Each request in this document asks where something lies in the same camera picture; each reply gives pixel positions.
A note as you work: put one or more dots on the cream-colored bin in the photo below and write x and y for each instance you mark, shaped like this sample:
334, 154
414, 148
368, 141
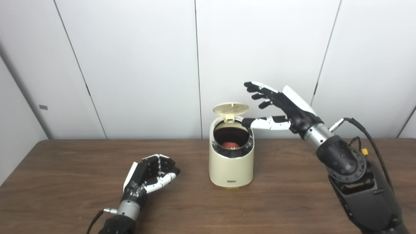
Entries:
230, 169

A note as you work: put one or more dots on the red apple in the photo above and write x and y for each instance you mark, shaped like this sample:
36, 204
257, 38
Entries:
231, 145

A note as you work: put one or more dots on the cream round bin lid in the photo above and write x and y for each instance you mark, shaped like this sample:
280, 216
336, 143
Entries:
230, 108

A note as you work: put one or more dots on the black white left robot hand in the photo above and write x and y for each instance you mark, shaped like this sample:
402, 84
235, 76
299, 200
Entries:
139, 175

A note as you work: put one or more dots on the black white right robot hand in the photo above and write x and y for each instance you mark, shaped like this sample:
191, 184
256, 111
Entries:
295, 110

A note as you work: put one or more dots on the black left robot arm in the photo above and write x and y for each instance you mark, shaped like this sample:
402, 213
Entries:
122, 222

